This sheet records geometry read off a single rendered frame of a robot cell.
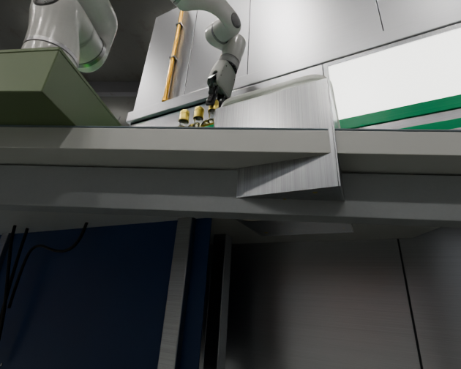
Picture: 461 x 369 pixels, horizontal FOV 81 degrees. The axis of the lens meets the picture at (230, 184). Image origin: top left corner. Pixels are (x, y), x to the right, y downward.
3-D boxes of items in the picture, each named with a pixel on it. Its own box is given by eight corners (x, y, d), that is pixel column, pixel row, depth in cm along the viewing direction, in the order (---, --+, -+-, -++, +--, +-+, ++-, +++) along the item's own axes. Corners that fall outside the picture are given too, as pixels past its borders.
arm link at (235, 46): (222, 9, 91) (205, 23, 98) (212, 34, 88) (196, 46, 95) (251, 42, 100) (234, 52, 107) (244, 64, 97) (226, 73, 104)
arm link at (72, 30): (4, 36, 49) (28, -22, 54) (53, 87, 61) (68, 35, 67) (55, 34, 48) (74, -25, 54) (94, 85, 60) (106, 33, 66)
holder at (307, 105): (350, 200, 55) (346, 166, 58) (334, 127, 32) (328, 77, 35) (269, 208, 62) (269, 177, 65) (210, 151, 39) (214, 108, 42)
